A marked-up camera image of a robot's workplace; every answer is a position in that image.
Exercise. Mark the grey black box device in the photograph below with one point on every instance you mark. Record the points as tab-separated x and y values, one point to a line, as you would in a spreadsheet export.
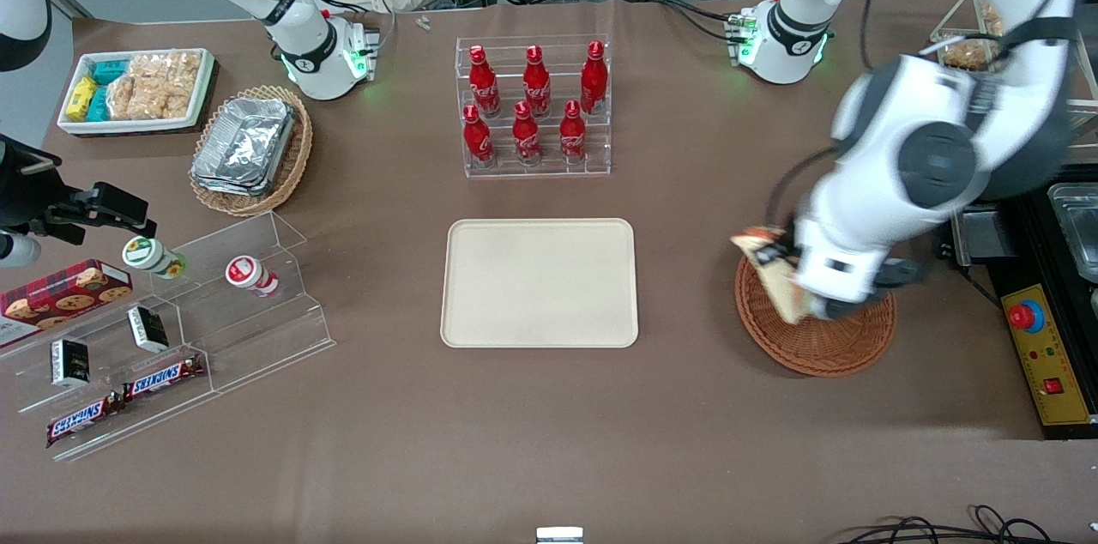
986	239

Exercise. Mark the clear acrylic bottle rack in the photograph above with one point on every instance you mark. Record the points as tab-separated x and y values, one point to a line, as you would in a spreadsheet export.
506	172

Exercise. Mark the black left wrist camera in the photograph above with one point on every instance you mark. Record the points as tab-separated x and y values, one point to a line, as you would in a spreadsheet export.
901	274

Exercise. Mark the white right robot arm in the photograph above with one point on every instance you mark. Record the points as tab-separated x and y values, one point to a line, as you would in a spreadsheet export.
300	46

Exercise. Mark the clear rice cracker pack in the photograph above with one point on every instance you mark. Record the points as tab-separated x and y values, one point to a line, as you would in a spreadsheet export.
167	70
146	102

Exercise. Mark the green lid sunflower cup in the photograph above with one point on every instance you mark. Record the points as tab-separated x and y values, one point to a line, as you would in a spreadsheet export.
147	255

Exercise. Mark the cream plastic serving tray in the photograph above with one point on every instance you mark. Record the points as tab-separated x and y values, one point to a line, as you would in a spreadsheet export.
539	282

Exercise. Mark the Snickers chocolate bar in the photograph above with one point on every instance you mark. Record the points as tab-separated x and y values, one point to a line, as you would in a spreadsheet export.
163	377
84	421

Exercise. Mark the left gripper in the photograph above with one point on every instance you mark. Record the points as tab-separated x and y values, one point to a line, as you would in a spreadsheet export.
782	253

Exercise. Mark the teal snack packet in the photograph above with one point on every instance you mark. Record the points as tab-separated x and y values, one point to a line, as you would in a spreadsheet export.
110	72
99	105

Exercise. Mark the triangular layered sandwich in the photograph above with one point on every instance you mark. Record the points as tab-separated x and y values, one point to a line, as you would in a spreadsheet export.
785	291

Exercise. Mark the small silver object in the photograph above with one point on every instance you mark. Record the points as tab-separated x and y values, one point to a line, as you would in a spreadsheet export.
559	535

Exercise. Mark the metal pan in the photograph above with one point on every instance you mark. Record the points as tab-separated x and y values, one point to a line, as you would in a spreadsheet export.
1079	226

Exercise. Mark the clear acrylic stepped display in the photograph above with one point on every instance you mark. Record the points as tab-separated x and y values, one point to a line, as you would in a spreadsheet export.
257	338

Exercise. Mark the clear bagged fried snack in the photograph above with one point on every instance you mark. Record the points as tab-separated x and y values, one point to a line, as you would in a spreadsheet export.
965	53
992	16

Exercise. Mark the oval light wicker basket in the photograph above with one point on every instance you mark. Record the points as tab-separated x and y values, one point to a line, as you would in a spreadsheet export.
287	175

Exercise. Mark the round brown wicker basket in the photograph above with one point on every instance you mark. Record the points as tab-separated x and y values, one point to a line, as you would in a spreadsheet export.
823	351

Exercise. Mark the yellow emergency stop box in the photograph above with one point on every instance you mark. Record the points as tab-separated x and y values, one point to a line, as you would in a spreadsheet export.
1051	364

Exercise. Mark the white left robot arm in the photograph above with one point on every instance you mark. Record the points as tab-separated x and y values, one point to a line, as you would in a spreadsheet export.
935	158

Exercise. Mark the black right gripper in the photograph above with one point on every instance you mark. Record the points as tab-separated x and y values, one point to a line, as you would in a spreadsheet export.
26	192

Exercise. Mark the stacked aluminium foil trays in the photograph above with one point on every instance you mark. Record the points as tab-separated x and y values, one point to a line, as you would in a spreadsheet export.
244	145

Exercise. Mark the white cylinder part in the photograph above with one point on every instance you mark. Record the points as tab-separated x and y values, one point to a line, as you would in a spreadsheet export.
17	250

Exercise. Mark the red tartan cookie box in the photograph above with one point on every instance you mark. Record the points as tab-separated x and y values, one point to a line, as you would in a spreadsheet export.
60	299

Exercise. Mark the yellow snack packet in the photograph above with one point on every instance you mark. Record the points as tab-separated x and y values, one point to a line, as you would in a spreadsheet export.
81	98

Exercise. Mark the small black white box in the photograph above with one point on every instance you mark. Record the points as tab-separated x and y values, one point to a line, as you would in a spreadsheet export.
147	329
70	364

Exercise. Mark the red cola bottle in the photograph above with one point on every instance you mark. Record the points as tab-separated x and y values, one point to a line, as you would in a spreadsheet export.
526	136
537	85
477	139
594	81
572	136
484	85

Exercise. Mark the white rectangular snack tray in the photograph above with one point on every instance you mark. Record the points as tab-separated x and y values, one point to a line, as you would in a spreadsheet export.
137	125

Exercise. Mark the red lid white cup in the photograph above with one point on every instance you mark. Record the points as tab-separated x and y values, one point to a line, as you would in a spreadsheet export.
249	274

